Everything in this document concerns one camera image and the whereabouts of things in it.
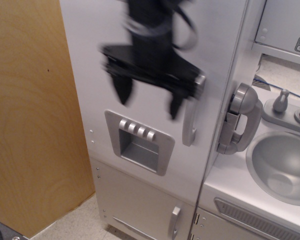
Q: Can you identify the grey toy telephone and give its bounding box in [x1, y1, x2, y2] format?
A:
[217, 83, 263, 155]

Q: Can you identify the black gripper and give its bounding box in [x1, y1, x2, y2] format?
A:
[101, 34, 202, 120]

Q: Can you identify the grey lower door handle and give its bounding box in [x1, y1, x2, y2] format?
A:
[167, 206, 181, 240]

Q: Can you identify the grey toy sink basin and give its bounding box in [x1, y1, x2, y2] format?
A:
[246, 131, 300, 206]

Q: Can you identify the blue cable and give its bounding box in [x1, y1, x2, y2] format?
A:
[252, 78, 300, 101]

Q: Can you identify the grey fridge door handle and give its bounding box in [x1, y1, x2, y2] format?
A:
[182, 74, 206, 147]

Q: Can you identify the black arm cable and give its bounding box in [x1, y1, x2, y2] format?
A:
[171, 0, 199, 50]

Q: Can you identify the grey toy microwave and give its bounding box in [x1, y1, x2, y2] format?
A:
[252, 0, 300, 64]

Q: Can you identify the white lower freezer door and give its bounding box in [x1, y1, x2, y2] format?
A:
[90, 159, 195, 240]

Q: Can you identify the plywood board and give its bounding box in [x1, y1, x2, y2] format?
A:
[0, 0, 94, 237]

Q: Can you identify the grey toy faucet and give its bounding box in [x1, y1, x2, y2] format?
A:
[261, 89, 300, 133]

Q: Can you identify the white toy kitchen cabinet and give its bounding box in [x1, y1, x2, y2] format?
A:
[196, 0, 300, 240]

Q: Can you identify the grey oven vent panel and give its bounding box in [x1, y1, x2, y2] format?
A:
[213, 197, 300, 240]

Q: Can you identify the grey ice dispenser panel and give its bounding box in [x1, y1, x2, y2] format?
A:
[104, 110, 175, 176]

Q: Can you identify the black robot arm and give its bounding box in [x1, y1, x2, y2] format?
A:
[102, 0, 202, 119]

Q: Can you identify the white toy fridge door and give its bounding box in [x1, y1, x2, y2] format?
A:
[60, 0, 248, 205]

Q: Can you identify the black equipment corner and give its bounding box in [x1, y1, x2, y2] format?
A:
[0, 222, 28, 240]

